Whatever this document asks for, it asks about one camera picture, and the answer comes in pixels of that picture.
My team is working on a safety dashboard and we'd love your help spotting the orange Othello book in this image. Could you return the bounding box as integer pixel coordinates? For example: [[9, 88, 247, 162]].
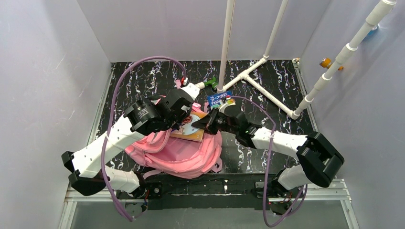
[[170, 112, 207, 142]]

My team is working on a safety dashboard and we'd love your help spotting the blue storey house book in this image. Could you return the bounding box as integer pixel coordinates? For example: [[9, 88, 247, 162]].
[[207, 91, 233, 109]]

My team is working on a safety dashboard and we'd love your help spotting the pink student backpack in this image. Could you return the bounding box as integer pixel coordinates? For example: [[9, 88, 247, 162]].
[[124, 79, 223, 180]]

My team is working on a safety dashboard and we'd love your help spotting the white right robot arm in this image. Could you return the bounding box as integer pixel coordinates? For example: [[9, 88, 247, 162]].
[[192, 105, 344, 193]]

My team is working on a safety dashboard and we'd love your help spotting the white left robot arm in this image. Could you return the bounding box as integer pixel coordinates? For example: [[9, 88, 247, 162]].
[[61, 84, 200, 196]]

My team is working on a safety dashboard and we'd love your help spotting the green white pipe fitting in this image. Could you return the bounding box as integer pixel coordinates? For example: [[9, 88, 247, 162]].
[[195, 77, 218, 91]]

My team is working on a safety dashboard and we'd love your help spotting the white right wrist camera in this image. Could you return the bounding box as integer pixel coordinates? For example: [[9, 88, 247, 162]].
[[219, 96, 236, 113]]

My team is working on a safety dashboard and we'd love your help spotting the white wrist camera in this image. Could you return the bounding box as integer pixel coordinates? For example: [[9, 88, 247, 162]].
[[181, 83, 200, 101], [219, 96, 236, 113]]

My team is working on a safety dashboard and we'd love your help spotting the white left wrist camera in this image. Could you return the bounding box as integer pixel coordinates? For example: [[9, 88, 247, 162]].
[[181, 83, 200, 101]]

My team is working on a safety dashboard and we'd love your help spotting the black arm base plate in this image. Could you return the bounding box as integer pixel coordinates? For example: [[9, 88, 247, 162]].
[[146, 173, 265, 210]]

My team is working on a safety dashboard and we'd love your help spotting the orange yellow wall knob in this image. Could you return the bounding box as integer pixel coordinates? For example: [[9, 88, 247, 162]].
[[320, 58, 332, 69]]

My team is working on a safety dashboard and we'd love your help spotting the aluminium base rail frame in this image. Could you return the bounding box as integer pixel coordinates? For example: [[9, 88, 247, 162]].
[[60, 59, 358, 229]]

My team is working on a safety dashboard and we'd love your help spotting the white PVC pipe frame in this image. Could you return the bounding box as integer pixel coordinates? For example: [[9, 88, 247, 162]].
[[216, 0, 398, 120]]

